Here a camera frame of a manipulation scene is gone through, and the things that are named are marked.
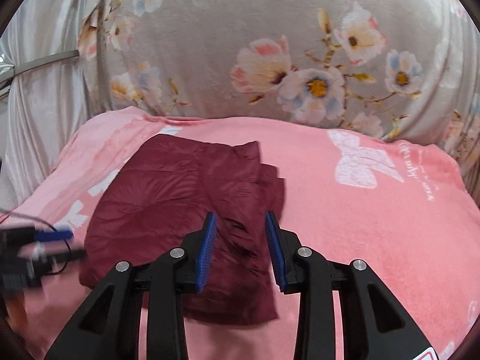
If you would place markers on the grey floral bedsheet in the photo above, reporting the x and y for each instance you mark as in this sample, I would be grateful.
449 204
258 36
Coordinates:
390 69

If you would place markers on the silver grey curtain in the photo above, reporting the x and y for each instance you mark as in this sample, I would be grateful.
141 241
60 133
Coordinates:
48 104

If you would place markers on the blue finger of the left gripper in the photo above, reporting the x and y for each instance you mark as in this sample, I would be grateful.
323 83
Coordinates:
54 235

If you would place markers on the person's left hand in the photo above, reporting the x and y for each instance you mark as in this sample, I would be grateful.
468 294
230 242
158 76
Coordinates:
17 315

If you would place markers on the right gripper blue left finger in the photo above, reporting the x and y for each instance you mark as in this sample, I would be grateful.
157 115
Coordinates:
107 323

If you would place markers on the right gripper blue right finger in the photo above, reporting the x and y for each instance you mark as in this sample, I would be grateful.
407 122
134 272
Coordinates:
375 324

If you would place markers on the pink fleece blanket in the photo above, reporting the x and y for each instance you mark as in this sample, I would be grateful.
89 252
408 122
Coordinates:
400 207

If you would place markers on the maroon puffer jacket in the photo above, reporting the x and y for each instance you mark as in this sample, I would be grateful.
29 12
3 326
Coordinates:
163 193

